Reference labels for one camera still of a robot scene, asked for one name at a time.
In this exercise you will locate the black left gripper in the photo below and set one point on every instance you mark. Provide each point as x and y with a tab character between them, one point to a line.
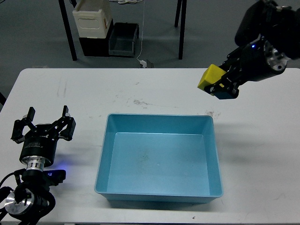
41	140

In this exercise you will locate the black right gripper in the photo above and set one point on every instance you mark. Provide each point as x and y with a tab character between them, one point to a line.
257	61

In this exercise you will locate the yellow block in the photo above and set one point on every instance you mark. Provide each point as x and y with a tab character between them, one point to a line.
211	75

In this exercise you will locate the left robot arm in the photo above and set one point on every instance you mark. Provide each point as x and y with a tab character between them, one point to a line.
31	199

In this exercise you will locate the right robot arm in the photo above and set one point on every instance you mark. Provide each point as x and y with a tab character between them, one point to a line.
267	38

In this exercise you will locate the light blue plastic box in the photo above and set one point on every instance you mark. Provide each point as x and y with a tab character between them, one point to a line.
160	158

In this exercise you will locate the black table leg right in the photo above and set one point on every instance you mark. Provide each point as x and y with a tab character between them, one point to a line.
180	19

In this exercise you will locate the black table leg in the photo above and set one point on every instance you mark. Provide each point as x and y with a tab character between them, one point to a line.
180	19
67	29

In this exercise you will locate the white power adapter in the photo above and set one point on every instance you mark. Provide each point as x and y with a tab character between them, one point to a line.
143	64

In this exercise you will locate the black crate under cream crate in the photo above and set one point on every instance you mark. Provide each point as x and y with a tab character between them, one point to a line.
96	47

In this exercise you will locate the black table leg left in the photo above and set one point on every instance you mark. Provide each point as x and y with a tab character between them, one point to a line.
67	29

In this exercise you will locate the dark grey storage bin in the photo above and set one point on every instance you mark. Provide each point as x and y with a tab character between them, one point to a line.
123	39

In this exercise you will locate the cream plastic crate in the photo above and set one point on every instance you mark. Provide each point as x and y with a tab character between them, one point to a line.
92	18

